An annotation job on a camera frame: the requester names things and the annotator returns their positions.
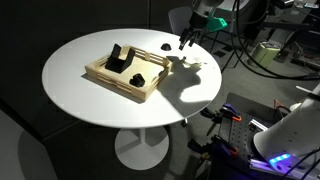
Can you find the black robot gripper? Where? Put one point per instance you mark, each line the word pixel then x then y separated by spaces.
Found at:
pixel 196 24

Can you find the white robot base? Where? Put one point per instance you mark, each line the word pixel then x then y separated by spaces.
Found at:
pixel 294 135

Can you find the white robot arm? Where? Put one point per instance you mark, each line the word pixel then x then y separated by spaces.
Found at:
pixel 204 8

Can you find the wooden slatted tray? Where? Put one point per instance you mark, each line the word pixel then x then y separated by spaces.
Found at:
pixel 154 68

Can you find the black dome object on table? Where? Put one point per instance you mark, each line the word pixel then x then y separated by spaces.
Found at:
pixel 166 47

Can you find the small black clip object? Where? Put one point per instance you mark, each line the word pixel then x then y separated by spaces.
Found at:
pixel 137 80

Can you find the pale green box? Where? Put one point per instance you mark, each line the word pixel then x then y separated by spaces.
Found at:
pixel 263 53

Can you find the blue orange clamp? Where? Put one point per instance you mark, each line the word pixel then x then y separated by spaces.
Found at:
pixel 227 111

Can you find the white round table base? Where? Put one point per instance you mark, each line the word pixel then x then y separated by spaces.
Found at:
pixel 141 149

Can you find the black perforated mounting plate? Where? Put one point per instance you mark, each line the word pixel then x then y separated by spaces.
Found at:
pixel 240 135

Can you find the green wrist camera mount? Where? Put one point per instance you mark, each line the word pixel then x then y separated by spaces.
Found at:
pixel 215 24

